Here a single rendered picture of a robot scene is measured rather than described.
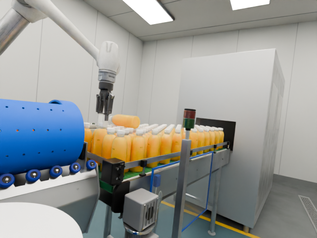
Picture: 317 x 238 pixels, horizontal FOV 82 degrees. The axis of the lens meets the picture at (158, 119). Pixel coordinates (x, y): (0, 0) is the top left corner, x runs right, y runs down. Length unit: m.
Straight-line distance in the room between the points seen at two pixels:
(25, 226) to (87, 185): 0.54
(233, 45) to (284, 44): 1.05
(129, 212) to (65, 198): 0.26
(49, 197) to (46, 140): 0.21
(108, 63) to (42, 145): 0.50
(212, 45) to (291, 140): 2.87
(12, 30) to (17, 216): 1.13
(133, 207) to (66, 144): 0.37
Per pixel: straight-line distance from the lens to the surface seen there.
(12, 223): 0.39
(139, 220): 0.84
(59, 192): 0.84
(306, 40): 5.11
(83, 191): 0.88
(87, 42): 1.19
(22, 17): 1.38
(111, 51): 1.01
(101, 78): 0.99
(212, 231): 2.33
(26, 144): 0.72
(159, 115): 5.45
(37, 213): 0.40
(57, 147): 0.76
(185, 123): 0.94
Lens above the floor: 1.22
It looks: 2 degrees down
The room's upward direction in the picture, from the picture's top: 6 degrees clockwise
